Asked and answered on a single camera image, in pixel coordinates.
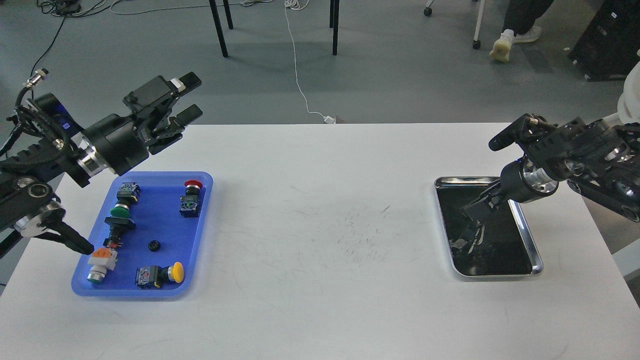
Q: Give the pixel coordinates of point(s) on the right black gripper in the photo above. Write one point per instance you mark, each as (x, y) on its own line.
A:
(520, 181)

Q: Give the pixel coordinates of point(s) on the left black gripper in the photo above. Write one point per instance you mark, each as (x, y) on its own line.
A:
(151, 105)

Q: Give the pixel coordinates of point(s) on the small black gear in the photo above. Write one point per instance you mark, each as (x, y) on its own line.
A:
(154, 245)

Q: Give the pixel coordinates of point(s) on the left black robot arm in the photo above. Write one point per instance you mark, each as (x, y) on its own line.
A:
(29, 205)

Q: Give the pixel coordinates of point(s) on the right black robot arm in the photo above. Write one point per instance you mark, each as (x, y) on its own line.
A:
(598, 161)

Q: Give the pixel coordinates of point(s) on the metal tray black mat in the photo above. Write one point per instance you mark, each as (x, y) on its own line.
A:
(500, 247)

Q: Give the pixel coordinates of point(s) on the blue plastic tray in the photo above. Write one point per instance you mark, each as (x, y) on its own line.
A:
(156, 217)

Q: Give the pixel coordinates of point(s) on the black table leg left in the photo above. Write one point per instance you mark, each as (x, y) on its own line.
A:
(218, 23)

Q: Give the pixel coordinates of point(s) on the black table leg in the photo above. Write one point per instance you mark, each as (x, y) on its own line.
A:
(334, 9)
(218, 23)

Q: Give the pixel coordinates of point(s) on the white orange push button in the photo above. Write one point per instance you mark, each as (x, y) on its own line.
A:
(101, 261)

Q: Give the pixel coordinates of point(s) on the white chair at right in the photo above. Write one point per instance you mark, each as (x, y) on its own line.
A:
(628, 105)

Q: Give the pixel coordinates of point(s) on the person legs white shoes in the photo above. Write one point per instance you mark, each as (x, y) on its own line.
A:
(519, 26)

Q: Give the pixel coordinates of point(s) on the black equipment case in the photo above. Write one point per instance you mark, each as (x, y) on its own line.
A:
(608, 48)

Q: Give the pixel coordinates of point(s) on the white office chair base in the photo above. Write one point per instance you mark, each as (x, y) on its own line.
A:
(476, 43)

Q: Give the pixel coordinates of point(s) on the black table leg right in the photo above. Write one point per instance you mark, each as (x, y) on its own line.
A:
(334, 9)

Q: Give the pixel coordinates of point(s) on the green push button switch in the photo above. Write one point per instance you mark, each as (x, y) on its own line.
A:
(127, 195)

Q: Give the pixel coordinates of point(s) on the red push button switch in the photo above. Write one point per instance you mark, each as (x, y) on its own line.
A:
(190, 202)

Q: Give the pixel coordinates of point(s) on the yellow push button switch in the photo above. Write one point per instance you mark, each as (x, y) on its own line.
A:
(154, 276)

